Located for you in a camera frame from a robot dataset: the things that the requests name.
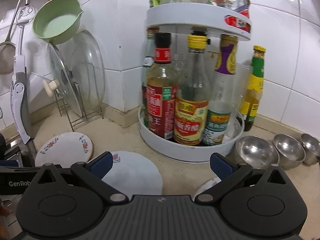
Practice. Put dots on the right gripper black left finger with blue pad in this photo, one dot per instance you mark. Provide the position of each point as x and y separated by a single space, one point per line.
90 175

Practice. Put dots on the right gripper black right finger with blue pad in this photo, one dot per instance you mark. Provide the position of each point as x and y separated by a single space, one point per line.
232 175

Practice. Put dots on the large steel bowl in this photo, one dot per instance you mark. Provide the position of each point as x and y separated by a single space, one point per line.
255 151

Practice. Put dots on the floral white plate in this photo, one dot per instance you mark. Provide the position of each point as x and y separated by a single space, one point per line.
65 150

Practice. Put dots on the plain white plate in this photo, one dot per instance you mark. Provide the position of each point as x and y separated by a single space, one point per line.
133 174

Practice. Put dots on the purple label fish sauce bottle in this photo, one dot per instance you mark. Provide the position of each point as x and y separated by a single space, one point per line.
221 98

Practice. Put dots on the green yellow label oil bottle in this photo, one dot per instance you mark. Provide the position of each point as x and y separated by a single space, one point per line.
250 104

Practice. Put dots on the yellow label vinegar bottle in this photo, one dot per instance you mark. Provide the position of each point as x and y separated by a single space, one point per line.
192 97

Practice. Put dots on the small steel bowl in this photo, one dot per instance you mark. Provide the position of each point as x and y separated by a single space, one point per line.
311 147

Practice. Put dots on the glass pot lid with knob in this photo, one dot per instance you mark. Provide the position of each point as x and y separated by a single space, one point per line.
66 86

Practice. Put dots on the red label soy sauce bottle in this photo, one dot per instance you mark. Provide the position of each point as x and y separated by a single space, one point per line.
162 83

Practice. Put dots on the metal mesh strainer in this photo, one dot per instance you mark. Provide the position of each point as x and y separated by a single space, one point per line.
7 47

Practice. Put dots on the white two-tier spice rack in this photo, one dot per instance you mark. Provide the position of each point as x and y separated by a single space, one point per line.
183 18

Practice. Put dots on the green plastic ladle cup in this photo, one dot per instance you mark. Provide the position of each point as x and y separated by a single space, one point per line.
57 21

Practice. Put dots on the white grey peeler tool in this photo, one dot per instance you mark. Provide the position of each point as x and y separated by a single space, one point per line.
18 91

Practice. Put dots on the wire lid rack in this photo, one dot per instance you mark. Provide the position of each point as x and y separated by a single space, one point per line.
73 118

